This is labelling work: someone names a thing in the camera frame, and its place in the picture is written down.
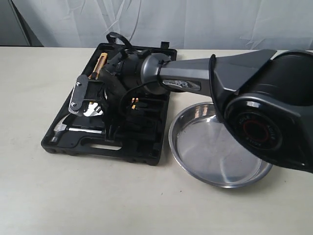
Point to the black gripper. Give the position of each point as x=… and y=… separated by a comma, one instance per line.
x=107, y=91

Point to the silver adjustable wrench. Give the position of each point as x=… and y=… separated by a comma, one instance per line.
x=93, y=109

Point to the black plastic tool case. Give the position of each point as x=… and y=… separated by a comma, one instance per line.
x=139, y=134

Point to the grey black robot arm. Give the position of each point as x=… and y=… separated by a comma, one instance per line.
x=263, y=98

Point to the orange utility knife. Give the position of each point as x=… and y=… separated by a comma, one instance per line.
x=100, y=63

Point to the round stainless steel tray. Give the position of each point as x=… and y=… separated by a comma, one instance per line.
x=204, y=148

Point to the white backdrop curtain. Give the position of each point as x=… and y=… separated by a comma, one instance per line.
x=185, y=24

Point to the black handled claw hammer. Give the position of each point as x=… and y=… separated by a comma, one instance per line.
x=60, y=128

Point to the yellow handled pliers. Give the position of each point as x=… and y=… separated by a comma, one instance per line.
x=139, y=104

